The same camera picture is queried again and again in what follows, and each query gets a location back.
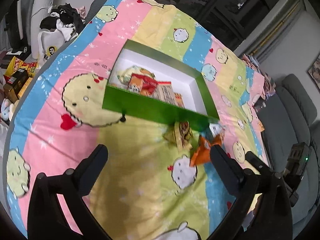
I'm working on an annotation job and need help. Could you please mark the grey sofa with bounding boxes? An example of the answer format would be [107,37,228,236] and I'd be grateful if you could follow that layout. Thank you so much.
[258,74,319,237]

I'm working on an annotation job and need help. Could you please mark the white clear snack packet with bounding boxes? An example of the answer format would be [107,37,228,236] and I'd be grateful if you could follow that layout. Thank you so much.
[209,124,225,138]

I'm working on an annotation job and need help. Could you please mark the yellow red snack boxes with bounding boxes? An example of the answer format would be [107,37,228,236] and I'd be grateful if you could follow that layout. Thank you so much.
[3,56,38,103]

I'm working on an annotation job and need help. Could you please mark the dark yellow crinkled snack packet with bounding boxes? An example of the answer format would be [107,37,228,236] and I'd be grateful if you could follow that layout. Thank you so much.
[163,121,193,151]

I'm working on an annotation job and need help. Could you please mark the black white clothes pile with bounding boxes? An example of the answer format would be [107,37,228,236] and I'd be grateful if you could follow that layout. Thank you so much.
[37,3,86,66]

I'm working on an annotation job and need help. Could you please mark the green cardboard box tray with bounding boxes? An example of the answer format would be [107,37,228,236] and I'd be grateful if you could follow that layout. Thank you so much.
[103,40,219,131]

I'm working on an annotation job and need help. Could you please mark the pale green snack packet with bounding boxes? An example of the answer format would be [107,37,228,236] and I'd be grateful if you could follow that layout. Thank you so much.
[117,65,155,85]

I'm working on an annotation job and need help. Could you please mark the tan rice cracker packet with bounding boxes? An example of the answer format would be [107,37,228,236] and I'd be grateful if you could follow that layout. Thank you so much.
[150,81,184,108]

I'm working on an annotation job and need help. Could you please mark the red orange snack packet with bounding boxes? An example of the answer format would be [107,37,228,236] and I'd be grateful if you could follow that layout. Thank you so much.
[127,74,158,96]

